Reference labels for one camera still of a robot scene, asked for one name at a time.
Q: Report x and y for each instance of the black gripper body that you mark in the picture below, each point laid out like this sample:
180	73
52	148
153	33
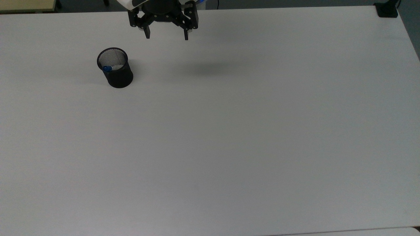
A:
164	11

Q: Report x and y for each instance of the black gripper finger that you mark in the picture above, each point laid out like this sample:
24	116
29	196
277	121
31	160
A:
186	34
147	32

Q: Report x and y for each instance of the white marker with blue cap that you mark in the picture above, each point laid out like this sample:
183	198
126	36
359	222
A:
107	68

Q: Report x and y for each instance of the black mesh pen cup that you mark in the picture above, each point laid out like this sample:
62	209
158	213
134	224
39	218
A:
119	77

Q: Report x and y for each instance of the yellowish wooden table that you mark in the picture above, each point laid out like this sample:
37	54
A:
26	5

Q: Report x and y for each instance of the black table corner clamp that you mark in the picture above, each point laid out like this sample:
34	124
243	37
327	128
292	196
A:
386	9

